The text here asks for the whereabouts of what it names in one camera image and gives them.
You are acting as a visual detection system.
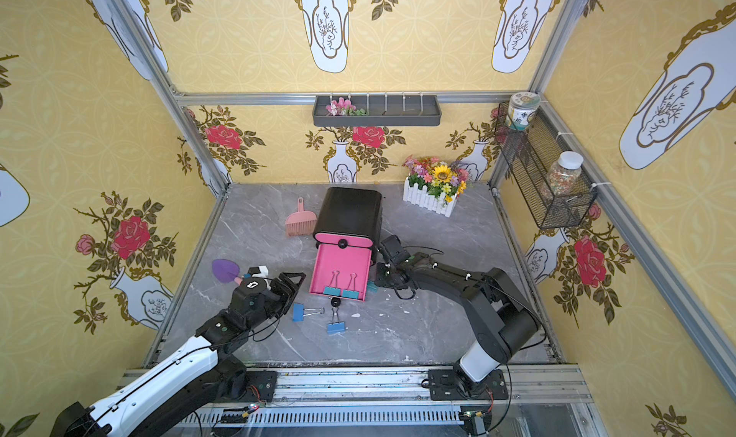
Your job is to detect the blue binder clip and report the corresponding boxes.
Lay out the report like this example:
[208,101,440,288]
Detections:
[292,303,325,322]
[327,308,346,335]

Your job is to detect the pink top drawer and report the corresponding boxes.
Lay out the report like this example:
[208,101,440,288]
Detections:
[314,232,374,249]

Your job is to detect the black drawer cabinet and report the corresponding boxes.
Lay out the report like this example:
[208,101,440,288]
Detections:
[312,187,383,248]

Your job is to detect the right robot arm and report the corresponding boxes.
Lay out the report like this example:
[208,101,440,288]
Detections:
[376,236,544,385]

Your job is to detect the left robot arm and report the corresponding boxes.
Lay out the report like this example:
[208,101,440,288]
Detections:
[51,272,306,436]

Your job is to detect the pink hand broom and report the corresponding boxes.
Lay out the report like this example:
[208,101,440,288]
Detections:
[285,197,318,237]

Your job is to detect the flower box with white fence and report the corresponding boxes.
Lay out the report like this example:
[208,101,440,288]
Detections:
[402,156,470,218]

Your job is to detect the small pink flowers on shelf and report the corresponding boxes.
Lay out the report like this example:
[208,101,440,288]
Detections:
[325,97,367,117]

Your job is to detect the jar of colorful sprinkles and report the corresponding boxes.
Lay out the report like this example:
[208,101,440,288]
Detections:
[542,151,584,199]

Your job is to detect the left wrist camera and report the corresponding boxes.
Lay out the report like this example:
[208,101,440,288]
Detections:
[245,266,269,278]

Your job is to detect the purple spatula with pink handle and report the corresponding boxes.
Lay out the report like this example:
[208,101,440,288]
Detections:
[212,259,243,285]

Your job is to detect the metal base rail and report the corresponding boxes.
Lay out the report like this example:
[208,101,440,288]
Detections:
[120,364,605,437]

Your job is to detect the grey wall shelf tray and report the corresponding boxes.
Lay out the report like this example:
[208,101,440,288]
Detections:
[312,93,443,128]

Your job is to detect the black wire wall basket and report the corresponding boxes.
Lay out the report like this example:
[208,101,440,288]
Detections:
[488,103,598,229]

